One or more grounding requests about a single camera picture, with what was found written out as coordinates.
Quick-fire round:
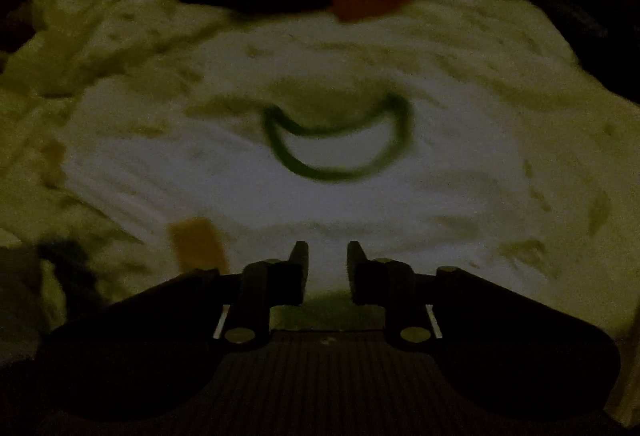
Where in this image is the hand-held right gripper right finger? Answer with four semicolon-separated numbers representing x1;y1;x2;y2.
346;240;617;350

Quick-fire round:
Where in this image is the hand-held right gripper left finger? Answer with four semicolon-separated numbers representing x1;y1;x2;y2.
44;240;311;350

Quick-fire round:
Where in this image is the white shirt with green collar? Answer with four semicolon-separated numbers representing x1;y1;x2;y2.
55;23;541;307

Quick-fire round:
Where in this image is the orange cloth label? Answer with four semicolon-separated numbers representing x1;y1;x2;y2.
167;217;230;273

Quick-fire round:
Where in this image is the yellow-green floral blanket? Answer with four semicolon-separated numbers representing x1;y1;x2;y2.
0;0;640;412

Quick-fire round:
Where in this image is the red cloth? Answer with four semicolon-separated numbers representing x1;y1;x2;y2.
331;0;408;23

